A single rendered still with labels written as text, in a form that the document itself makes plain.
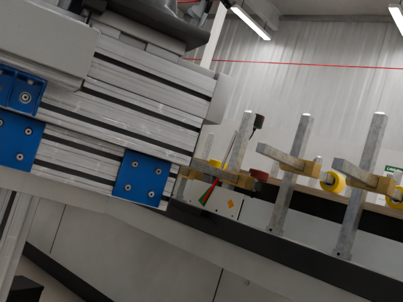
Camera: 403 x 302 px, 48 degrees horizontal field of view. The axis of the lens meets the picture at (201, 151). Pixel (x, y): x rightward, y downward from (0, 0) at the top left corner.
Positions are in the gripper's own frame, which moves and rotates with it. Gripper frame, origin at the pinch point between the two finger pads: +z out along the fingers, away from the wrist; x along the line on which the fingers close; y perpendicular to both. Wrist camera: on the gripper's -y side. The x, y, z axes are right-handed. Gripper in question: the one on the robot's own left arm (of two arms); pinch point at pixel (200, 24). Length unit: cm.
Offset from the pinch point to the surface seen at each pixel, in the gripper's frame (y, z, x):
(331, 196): -62, 43, 15
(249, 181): -36, 46, 1
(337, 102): -509, -185, -601
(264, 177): -44, 43, -4
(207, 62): -65, -35, -165
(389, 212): -71, 43, 34
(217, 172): -21, 47, 4
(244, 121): -30.3, 25.2, -5.9
